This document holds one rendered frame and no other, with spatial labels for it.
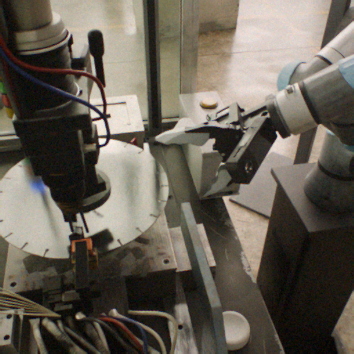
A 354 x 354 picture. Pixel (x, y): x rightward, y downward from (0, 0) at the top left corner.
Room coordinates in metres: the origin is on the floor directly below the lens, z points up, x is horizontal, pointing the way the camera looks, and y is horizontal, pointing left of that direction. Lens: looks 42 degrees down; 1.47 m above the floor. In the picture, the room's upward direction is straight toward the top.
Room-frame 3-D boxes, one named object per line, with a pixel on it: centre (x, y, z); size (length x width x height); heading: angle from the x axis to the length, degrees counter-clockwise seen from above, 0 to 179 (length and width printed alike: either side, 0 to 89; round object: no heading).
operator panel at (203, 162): (0.91, -0.09, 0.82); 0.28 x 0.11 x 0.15; 11
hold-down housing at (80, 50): (0.51, 0.14, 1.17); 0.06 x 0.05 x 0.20; 2
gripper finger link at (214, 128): (0.56, -0.06, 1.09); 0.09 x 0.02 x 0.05; 86
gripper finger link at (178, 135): (0.58, -0.01, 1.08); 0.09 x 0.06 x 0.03; 86
